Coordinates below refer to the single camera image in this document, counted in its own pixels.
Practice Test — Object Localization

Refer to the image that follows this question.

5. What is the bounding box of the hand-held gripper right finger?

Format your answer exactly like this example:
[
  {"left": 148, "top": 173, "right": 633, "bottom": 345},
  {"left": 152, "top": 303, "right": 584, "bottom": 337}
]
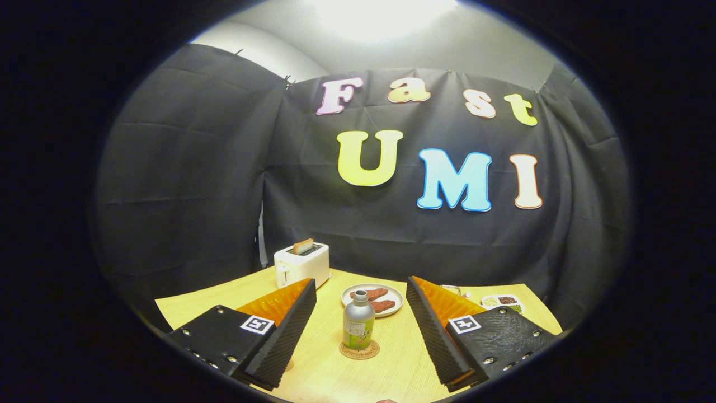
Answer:
[{"left": 407, "top": 275, "right": 560, "bottom": 392}]

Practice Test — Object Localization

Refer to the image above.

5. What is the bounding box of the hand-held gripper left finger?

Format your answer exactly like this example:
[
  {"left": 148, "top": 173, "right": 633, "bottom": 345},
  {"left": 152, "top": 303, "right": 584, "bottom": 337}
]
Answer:
[{"left": 167, "top": 278, "right": 318, "bottom": 391}]

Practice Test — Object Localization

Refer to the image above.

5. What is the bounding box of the round cork coaster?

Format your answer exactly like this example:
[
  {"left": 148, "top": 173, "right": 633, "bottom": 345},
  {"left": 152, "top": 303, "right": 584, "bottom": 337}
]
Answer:
[{"left": 339, "top": 340, "right": 380, "bottom": 360}]

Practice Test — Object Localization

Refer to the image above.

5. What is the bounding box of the silver bottle with green label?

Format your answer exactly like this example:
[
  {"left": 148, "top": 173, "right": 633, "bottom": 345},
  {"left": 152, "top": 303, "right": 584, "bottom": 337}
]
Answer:
[{"left": 342, "top": 289, "right": 376, "bottom": 351}]

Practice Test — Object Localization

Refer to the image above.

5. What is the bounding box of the white round plate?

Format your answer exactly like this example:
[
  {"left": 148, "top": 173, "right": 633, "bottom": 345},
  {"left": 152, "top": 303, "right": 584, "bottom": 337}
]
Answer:
[{"left": 341, "top": 283, "right": 404, "bottom": 318}]

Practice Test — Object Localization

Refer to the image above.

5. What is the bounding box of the light wooden table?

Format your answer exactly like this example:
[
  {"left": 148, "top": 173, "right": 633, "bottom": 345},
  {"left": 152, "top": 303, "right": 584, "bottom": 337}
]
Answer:
[{"left": 155, "top": 266, "right": 563, "bottom": 403}]

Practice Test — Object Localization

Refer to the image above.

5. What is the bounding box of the white toaster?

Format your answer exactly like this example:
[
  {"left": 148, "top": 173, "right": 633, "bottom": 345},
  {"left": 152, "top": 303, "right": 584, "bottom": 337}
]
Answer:
[{"left": 274, "top": 242, "right": 331, "bottom": 290}]

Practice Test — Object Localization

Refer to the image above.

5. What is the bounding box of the white divided dish with beans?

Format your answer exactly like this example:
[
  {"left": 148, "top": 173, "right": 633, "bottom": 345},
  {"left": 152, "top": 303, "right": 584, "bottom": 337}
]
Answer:
[{"left": 480, "top": 294, "right": 525, "bottom": 315}]

